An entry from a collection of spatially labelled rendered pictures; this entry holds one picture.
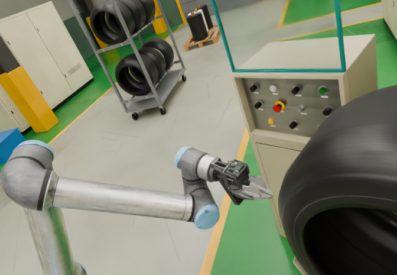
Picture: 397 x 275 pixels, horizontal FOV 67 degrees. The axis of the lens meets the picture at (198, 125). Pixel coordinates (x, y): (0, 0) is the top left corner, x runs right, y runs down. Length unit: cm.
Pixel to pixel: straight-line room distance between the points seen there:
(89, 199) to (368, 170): 71
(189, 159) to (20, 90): 521
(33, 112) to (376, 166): 589
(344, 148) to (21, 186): 79
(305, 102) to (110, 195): 95
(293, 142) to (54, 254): 115
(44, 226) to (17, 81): 504
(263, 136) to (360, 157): 113
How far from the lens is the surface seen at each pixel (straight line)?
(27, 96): 613
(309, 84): 141
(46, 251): 124
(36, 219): 116
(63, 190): 94
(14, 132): 615
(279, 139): 161
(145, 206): 96
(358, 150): 57
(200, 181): 111
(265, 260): 224
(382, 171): 55
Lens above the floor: 183
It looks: 28 degrees down
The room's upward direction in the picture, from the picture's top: 22 degrees counter-clockwise
